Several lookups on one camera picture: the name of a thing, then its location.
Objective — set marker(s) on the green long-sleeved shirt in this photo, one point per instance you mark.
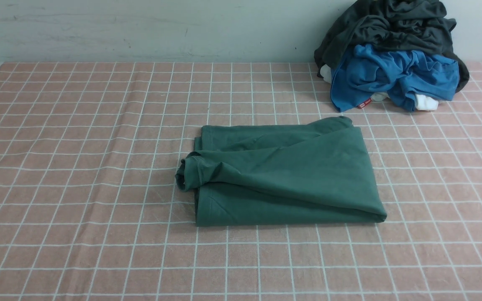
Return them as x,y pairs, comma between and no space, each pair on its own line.
318,173

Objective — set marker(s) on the dark grey crumpled garment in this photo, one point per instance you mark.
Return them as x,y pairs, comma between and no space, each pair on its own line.
392,25

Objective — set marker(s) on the blue crumpled garment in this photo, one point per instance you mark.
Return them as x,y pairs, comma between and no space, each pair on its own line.
364,71

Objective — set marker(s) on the pink grid tablecloth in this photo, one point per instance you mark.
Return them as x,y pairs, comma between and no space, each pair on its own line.
89,210

